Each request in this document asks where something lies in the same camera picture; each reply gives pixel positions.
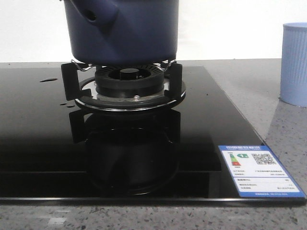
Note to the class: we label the blue energy label sticker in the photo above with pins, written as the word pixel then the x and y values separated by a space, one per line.
pixel 257 172

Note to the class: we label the dark blue pot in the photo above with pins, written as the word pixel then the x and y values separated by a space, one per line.
pixel 122 32

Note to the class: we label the black pot support grate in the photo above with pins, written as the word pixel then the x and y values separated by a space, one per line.
pixel 85 95

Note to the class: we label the black gas burner head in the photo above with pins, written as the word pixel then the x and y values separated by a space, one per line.
pixel 127 82

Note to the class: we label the light blue ribbed cup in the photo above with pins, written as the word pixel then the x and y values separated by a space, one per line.
pixel 293 88

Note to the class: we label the black glass gas stove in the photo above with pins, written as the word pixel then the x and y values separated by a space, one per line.
pixel 53 152

